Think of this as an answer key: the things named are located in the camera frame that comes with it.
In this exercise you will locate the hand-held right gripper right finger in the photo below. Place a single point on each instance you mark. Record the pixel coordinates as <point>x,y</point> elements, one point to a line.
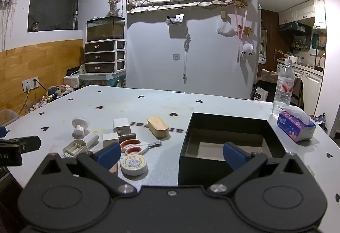
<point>235,154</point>

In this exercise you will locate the white wall outlet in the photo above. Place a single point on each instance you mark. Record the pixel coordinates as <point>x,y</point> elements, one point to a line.
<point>30,83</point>

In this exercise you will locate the white plastic holder with tube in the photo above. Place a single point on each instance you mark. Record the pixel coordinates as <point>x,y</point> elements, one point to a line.
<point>75,146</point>

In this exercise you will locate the clear wall shelf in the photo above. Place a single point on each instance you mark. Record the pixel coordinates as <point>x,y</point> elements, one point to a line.
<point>175,19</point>

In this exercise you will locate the pile of plush toys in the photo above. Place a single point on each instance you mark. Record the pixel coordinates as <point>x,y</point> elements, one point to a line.
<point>51,95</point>

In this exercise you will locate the white plastic bag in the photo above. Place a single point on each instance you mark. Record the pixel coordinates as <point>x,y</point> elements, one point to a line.
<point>225,28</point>

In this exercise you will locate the white charger plug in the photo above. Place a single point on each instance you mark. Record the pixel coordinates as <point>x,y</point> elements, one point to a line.
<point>120,124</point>

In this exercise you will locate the white kitchen cabinets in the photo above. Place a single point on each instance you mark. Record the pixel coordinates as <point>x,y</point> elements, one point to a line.
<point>300,11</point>

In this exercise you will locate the purple floral tissue pack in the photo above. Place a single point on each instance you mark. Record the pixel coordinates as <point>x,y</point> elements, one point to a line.
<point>293,125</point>

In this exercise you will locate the teal patterned cabinet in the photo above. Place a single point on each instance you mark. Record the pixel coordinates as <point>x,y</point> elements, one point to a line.
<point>102,80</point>

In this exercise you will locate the glass fish tank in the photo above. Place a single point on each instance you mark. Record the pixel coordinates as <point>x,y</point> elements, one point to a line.
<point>105,28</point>

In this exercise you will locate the white drawer unit dark drawers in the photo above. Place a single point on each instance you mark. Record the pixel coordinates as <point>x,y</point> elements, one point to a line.
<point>105,56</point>

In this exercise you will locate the white macrame wall hanging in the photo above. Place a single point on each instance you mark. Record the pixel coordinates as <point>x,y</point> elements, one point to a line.
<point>6,10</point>

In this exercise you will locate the white sheep plush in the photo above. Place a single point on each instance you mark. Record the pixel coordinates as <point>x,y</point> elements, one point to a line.
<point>247,48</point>

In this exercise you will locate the square wall hook plate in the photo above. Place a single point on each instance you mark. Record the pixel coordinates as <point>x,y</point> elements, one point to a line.
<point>175,57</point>

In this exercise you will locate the clear plastic container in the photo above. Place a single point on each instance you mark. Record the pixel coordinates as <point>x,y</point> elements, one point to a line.
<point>8,116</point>

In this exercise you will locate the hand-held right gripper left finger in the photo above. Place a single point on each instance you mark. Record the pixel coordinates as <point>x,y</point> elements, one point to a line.
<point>109,154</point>

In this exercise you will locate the black cardboard box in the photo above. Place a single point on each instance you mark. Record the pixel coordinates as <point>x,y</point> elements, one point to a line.
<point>228,129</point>

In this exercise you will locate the white appliance box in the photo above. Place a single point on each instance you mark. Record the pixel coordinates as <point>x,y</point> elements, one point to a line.
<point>74,76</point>

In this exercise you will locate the clear water bottle red label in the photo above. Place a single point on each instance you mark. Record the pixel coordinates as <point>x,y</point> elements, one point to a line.
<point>284,84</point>

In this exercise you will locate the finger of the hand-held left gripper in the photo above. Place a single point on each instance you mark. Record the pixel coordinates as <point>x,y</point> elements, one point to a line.
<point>30,143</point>

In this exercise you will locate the chair with brown jacket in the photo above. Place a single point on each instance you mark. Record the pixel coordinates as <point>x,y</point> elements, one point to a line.
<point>276,84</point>

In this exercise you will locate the white suction cup hook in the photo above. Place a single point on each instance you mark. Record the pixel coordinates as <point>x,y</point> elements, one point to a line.
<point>79,125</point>

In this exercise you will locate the white paper bag black print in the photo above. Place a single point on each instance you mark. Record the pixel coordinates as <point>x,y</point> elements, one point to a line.
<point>259,95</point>

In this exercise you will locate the round white tape measure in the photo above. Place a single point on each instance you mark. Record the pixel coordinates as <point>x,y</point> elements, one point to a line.
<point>133,164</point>

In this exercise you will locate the dried flower bunch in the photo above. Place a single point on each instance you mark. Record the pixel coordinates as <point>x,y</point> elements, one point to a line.
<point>114,3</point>

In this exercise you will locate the oval wooden box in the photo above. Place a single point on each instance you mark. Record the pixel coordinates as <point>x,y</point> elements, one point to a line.
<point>158,126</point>

